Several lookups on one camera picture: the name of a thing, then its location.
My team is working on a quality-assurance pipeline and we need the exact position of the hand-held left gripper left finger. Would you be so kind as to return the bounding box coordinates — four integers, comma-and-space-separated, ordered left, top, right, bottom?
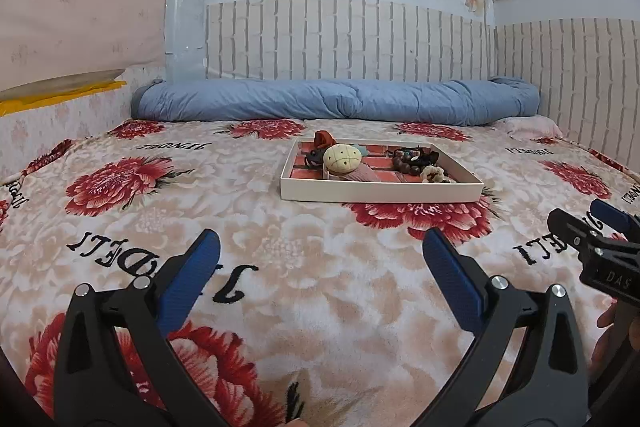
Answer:
52, 228, 232, 427

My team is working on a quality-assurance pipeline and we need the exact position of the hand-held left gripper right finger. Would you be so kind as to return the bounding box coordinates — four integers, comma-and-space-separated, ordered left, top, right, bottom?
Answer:
422, 227, 591, 427

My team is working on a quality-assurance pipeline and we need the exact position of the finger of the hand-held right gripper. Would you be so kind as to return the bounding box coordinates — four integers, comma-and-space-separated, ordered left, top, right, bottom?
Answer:
546, 208, 607, 260
589, 199, 640, 235

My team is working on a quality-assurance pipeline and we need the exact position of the light bead bracelet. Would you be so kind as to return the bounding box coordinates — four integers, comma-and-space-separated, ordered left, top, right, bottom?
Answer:
420, 166, 454, 184

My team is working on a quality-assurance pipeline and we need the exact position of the brick pattern tray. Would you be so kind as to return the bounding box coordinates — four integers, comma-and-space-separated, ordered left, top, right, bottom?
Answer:
279, 138, 485, 204

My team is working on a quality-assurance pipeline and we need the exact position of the pink hair accessory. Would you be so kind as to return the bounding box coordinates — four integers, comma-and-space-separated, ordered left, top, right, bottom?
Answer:
327, 167, 401, 184

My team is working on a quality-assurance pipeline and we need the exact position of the cream pineapple plush clip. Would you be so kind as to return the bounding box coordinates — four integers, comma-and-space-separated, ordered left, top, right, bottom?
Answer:
322, 144, 374, 173

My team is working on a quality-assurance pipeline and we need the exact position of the person's right hand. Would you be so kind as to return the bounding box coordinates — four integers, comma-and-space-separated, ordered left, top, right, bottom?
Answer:
590, 301, 622, 379

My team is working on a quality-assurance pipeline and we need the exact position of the pink pillow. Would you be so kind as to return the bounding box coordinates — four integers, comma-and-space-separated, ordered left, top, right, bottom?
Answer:
500, 116, 564, 142

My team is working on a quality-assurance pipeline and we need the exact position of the red floral blanket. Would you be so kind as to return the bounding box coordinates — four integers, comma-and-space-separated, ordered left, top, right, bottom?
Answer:
0, 117, 640, 427

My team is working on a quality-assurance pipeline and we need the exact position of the blue quilt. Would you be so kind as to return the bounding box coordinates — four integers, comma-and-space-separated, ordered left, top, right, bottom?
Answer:
131, 77, 542, 126

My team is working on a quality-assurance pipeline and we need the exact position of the yellow strip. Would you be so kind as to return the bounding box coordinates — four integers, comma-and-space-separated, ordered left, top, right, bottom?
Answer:
0, 80, 127, 118

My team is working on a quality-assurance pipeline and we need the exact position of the clear plastic sheet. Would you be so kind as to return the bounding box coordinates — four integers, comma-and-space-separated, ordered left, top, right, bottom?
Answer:
165, 0, 209, 82

